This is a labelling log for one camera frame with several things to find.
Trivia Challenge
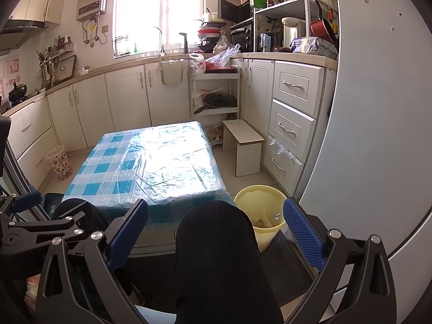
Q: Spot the yellow plastic trash bin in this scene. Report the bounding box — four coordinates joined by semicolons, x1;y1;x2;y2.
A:
234;185;287;252

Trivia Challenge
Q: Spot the white kitchen counter shelf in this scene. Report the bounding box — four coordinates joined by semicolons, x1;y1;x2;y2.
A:
253;0;339;52

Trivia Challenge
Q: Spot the floral patterned waste basket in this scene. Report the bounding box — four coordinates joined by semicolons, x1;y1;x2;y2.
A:
45;145;73;181

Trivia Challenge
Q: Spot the white refrigerator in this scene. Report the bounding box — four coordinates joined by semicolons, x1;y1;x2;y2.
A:
300;0;431;323

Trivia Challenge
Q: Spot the blue checkered plastic tablecloth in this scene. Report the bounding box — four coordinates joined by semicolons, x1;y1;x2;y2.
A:
64;121;234;255

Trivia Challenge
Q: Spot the small white wooden stool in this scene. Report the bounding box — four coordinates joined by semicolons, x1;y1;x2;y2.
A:
222;119;264;177

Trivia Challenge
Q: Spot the black frying pan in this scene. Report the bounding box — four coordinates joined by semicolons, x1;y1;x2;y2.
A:
194;92;237;115

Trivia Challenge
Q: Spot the white storage rack shelf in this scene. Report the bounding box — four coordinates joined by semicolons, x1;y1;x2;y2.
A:
190;65;241;146

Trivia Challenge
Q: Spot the clear plastic bag on counter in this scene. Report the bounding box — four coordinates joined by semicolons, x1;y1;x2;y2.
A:
205;43;241;70

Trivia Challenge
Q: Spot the red saucepan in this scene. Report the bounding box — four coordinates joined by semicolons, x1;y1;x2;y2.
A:
310;0;338;46

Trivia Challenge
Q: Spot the white electric kettle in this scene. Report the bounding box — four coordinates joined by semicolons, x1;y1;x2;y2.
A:
281;17;306;48

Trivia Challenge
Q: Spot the black microwave oven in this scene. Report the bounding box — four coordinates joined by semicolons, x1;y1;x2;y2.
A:
217;0;253;24

